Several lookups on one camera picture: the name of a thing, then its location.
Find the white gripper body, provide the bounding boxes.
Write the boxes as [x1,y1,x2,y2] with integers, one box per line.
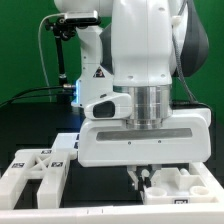
[78,108,211,167]

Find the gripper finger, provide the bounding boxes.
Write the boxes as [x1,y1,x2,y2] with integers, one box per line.
[148,164,163,191]
[127,166,139,190]

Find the white chair seat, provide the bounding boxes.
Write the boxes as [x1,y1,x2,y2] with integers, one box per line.
[142,168,216,205]

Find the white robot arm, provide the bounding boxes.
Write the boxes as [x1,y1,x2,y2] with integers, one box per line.
[54,0,211,186]

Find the white U-shaped fence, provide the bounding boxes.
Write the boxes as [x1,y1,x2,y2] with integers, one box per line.
[0,163,224,224]

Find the white base tag plate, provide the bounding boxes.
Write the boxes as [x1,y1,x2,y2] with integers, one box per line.
[52,133,79,150]

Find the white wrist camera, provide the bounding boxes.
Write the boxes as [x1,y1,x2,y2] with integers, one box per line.
[84,92,132,120]

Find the white chair back frame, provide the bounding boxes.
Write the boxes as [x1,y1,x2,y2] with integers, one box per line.
[0,148,77,210]

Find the black cables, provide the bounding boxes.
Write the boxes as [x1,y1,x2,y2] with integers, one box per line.
[0,84,77,108]

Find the silver camera on stand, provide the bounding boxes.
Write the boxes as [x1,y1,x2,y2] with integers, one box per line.
[64,10,99,23]

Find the black camera stand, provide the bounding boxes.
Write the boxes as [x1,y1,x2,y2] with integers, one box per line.
[44,17,77,101]

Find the white camera cable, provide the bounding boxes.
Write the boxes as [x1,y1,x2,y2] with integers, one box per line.
[37,13,66,103]

